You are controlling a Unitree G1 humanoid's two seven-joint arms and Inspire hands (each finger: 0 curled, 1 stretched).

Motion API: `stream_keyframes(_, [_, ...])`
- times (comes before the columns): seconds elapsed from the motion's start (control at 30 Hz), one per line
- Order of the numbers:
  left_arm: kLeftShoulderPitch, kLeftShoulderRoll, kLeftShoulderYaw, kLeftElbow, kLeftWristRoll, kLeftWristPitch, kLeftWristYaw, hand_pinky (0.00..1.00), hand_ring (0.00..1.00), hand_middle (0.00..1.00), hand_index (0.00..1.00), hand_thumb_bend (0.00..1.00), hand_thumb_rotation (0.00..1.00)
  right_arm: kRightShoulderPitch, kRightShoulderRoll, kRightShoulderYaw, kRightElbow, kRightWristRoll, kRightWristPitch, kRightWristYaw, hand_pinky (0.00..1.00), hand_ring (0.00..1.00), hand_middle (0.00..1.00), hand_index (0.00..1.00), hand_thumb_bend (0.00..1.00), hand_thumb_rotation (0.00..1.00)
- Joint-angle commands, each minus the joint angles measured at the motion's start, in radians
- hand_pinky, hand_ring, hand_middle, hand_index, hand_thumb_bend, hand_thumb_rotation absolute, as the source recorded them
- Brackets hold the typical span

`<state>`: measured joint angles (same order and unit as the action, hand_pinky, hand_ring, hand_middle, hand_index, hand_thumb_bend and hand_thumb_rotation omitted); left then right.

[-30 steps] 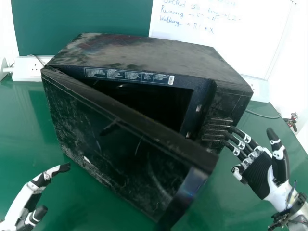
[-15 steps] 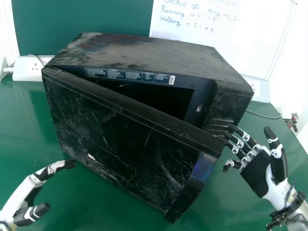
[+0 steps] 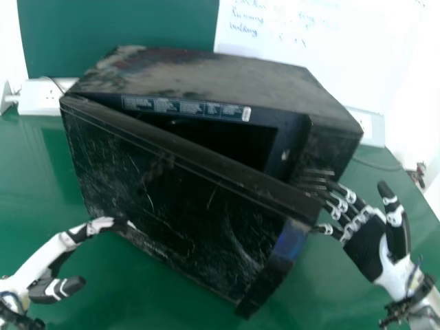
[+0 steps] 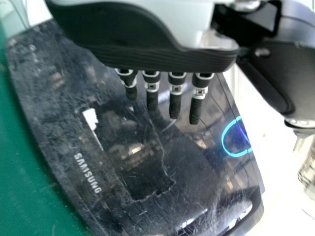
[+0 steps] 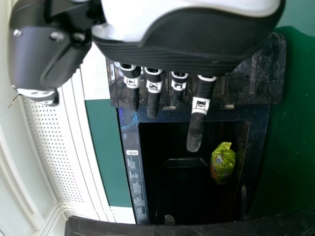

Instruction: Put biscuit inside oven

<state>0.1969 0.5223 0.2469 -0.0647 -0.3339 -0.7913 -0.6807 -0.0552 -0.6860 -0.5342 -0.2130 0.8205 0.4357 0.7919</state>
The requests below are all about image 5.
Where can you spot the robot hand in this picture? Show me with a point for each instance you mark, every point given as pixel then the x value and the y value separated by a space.
pixel 187 32

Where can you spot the yellow-green biscuit packet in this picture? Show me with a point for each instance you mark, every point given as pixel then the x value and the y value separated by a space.
pixel 222 164

